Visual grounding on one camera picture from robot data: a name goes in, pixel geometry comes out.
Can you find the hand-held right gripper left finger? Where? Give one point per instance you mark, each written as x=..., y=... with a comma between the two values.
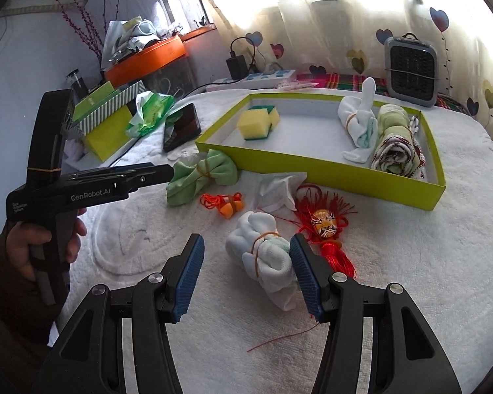
x=191, y=279

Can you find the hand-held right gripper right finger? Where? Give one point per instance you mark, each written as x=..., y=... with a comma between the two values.
x=306, y=279

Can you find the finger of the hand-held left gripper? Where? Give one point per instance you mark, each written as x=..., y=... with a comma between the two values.
x=135, y=167
x=156, y=174

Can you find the white tissue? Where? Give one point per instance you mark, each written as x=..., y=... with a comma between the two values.
x=183, y=158
x=277, y=191

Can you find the short white cloth bundle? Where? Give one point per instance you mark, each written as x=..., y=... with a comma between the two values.
x=267, y=262

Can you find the green cloth bundle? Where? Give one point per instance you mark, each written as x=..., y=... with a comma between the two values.
x=201, y=176

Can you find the red tassel mask ornament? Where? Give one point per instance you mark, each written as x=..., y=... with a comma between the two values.
x=324, y=221

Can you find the yellow sponge with green scourer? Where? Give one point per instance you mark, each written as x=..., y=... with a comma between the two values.
x=254, y=126
x=275, y=117

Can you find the lime green box tray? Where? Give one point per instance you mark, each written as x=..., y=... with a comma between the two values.
x=312, y=160

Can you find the tall white cloth bundle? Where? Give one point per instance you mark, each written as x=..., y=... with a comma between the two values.
x=357, y=127

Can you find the green towel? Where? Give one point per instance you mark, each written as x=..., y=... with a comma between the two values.
x=394, y=143

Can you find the person's left hand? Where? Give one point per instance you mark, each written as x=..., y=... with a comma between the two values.
x=22, y=246

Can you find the black smartphone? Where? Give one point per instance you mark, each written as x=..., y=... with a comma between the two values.
x=183, y=127

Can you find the green tissue packet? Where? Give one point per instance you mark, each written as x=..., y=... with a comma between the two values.
x=150, y=111

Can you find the loose red thread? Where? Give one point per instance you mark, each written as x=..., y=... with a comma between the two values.
x=279, y=338

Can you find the striped box with lime lid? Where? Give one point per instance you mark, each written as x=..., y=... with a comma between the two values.
x=107, y=102

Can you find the white terry blanket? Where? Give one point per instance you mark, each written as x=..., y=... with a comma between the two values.
x=394, y=275

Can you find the clear plastic container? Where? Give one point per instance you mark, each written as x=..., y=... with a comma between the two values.
x=168, y=78

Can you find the dark jar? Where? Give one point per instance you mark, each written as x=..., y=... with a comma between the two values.
x=77, y=84

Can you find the orange box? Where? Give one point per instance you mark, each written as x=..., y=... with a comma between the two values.
x=148, y=59

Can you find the orange shelf with clutter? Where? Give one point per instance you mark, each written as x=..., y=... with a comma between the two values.
x=131, y=37

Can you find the black charger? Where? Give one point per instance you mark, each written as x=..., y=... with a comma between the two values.
x=236, y=65

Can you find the white power strip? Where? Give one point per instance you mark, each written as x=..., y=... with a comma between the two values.
x=263, y=78

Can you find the red berry twig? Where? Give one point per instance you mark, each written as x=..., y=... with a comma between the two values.
x=86, y=24

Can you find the white plug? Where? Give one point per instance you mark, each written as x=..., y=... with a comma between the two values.
x=273, y=66

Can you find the clear plastic packet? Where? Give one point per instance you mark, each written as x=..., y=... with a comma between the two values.
x=295, y=86

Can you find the plaid cloth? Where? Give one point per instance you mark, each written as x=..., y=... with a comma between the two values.
x=341, y=80

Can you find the grey space heater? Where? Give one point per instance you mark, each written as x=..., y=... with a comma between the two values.
x=413, y=72

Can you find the heart print curtain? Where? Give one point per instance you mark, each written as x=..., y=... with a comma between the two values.
x=332, y=16

